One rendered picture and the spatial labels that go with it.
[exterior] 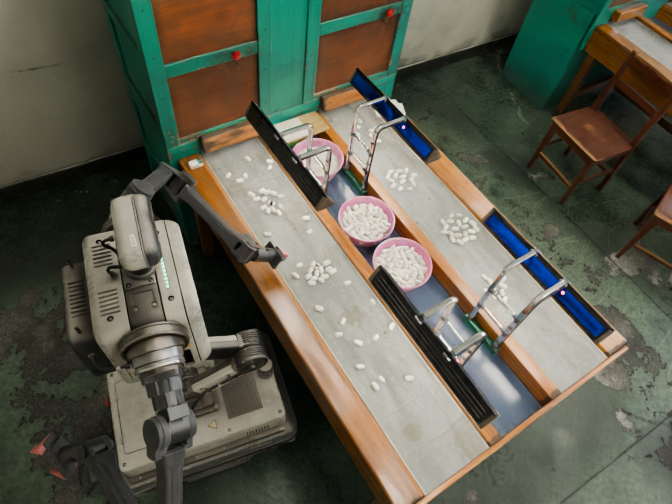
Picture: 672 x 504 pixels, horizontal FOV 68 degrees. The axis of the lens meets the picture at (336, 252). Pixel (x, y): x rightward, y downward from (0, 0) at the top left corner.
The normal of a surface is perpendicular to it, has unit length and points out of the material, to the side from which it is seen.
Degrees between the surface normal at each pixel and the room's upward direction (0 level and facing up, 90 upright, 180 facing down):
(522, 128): 0
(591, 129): 0
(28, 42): 90
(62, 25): 90
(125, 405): 0
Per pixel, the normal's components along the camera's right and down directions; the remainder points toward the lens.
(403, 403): 0.10, -0.56
